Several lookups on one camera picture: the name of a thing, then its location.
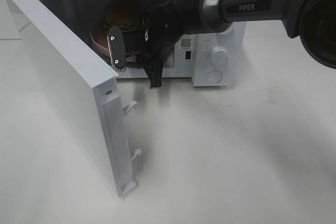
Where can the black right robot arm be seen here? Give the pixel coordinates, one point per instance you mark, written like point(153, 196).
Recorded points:
point(311, 20)

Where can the pink round plate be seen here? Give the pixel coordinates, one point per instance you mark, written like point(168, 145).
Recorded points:
point(99, 40)

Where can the round white door button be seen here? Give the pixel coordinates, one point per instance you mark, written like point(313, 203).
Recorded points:
point(214, 76)

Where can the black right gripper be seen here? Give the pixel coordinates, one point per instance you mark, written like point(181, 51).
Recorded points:
point(151, 44)

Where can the white microwave door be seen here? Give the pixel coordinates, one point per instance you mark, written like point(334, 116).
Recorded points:
point(82, 87)

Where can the burger with lettuce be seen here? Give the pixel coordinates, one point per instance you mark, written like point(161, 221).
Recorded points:
point(124, 14)

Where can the white timer knob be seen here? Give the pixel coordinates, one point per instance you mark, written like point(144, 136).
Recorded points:
point(218, 55)

